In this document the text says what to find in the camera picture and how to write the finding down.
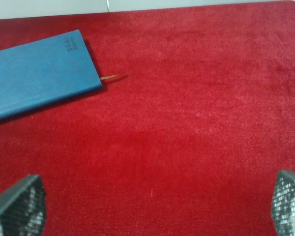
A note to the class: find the orange bookmark ribbon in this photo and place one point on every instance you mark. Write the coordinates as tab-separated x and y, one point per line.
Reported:
109	77

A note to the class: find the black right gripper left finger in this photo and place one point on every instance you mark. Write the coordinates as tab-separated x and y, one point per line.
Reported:
23	208

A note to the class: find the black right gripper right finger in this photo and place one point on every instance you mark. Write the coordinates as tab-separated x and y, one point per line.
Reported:
283	203

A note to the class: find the red velvet table cloth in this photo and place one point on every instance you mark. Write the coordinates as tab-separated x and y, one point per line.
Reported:
186	142

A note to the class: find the blue notebook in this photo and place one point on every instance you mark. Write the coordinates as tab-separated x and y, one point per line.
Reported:
46	71

